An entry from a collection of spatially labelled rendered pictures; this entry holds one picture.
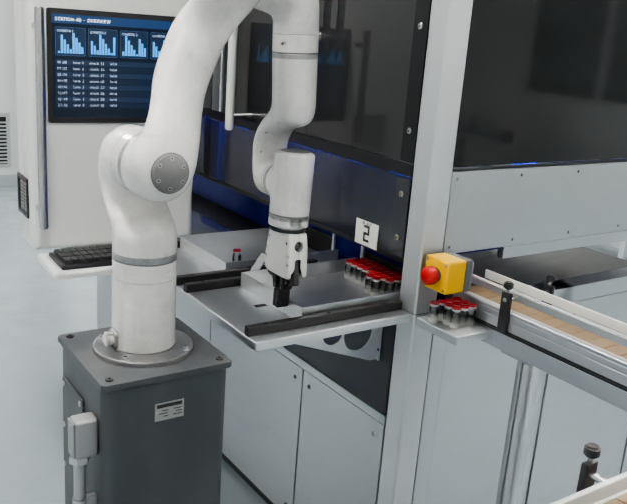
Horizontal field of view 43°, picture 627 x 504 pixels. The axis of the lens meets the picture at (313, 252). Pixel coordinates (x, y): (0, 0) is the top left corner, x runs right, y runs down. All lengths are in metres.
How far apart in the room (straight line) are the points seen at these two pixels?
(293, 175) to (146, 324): 0.41
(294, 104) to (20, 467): 1.76
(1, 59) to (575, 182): 5.57
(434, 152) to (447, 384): 0.58
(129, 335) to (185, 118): 0.42
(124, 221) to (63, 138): 0.92
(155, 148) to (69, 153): 1.02
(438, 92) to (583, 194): 0.58
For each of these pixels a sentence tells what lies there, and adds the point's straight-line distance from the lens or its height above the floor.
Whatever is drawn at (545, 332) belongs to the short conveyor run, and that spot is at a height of 0.92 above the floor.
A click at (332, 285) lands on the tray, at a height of 0.88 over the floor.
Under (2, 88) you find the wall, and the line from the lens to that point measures 7.00.
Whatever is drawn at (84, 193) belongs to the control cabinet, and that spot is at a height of 0.96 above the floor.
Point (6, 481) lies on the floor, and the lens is 2.84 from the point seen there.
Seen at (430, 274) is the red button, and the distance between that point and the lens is 1.67.
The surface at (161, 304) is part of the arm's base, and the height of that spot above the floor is 0.97.
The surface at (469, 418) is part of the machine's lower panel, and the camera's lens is 2.06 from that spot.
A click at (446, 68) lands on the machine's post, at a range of 1.68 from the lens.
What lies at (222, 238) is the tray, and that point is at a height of 0.90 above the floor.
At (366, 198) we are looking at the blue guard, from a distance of 1.87.
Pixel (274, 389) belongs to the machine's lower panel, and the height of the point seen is 0.45.
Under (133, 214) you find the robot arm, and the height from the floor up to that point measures 1.13.
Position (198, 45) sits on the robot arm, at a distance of 1.44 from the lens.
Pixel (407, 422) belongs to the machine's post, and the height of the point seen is 0.61.
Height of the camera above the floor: 1.49
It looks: 16 degrees down
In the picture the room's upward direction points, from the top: 4 degrees clockwise
